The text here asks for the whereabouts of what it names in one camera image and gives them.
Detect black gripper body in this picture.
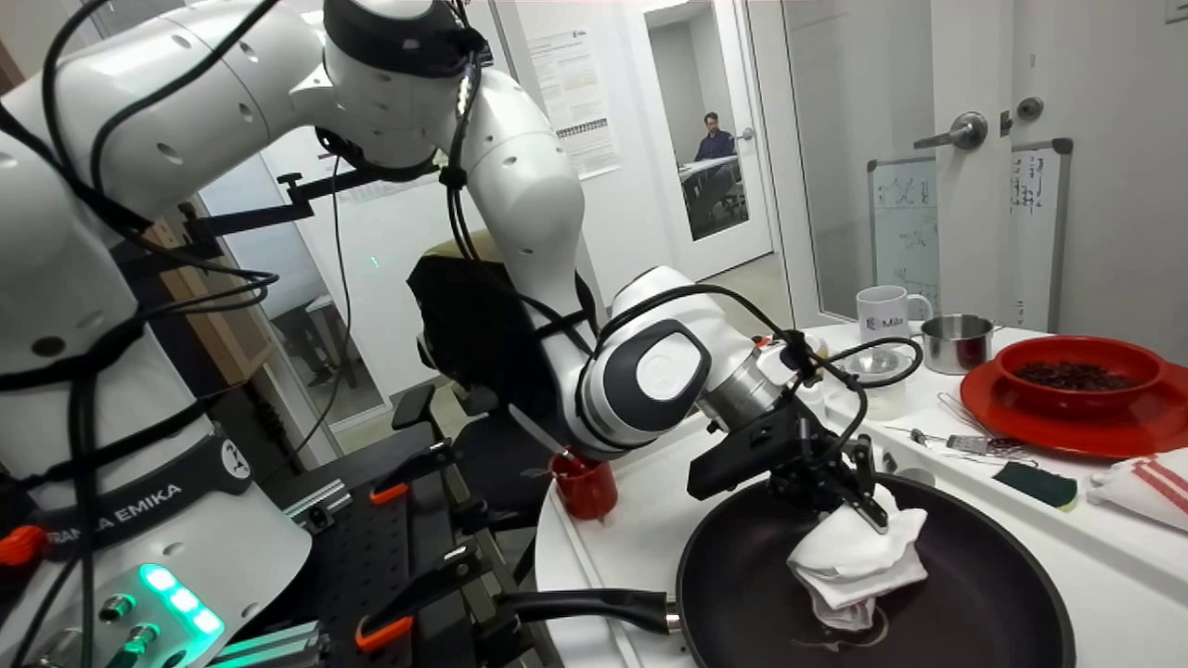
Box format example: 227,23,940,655
773,394,868,497

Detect white cloth with red stripes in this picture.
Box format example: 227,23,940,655
1093,447,1188,539

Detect white paper notice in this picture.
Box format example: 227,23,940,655
531,30,626,179

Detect pale green metal bar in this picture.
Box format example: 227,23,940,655
210,622,329,668

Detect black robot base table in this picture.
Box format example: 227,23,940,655
263,382,561,668

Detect standing person dark clothes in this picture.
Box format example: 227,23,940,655
690,109,742,171

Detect silver door lock knob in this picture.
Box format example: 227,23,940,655
998,97,1048,138

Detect black clamp orange handle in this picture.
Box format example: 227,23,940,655
364,443,456,513
355,578,488,662

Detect gray door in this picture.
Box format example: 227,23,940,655
924,0,1188,364

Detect black frying pan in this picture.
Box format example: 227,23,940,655
494,472,1081,668

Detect red bowl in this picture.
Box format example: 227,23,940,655
992,335,1169,417

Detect red measuring cup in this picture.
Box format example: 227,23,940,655
551,451,621,524

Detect white marker pen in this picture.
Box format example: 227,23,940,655
909,426,994,456

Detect steel cup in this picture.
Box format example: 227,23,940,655
918,312,998,380

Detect small leaning whiteboard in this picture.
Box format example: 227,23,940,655
1008,138,1076,335
867,153,945,312

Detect black office chair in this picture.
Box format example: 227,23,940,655
405,225,586,431

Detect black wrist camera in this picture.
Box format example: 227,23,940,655
685,414,810,502

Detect white towel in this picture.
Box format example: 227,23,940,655
784,484,931,636

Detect silver door lever handle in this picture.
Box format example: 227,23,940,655
915,111,992,155

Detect white mug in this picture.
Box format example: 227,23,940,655
854,284,935,357

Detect brown wooden cabinet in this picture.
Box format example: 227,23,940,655
145,218,278,392

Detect dark green block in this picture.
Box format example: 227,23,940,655
992,461,1081,510

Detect small steel bowl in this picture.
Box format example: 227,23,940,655
848,347,921,394

